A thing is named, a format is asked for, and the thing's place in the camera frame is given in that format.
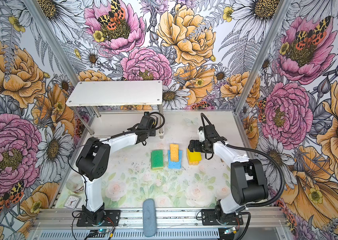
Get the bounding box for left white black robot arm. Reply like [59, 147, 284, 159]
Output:
[76, 112, 166, 226]

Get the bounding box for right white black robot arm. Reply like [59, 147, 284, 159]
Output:
[188, 125, 269, 225]

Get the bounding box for white two-tier metal shelf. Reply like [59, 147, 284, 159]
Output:
[66, 81, 164, 143]

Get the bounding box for orange sponge under yellow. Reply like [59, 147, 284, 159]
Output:
[187, 159, 200, 166]

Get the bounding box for orange cellulose sponge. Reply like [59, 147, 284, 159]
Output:
[169, 144, 179, 162]

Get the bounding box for green yellow sponge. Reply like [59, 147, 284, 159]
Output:
[151, 150, 164, 170]

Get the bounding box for blue cellulose sponge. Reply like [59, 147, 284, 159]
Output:
[168, 150, 182, 170]

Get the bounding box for clear glass bowl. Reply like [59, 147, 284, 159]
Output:
[66, 175, 85, 194]

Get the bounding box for grey oval pad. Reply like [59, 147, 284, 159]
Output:
[143, 199, 158, 238]

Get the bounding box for small white alarm clock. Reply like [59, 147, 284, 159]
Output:
[64, 195, 81, 209]

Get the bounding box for green circuit board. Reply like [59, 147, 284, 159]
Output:
[88, 229, 113, 238]

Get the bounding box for right black corrugated cable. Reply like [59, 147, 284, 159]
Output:
[200, 113, 285, 208]

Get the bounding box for left black thin cable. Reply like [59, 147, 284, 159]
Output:
[67, 111, 166, 208]

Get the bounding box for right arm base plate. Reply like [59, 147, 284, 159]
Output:
[201, 209, 243, 226]

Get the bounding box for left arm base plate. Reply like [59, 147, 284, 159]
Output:
[76, 208, 121, 227]

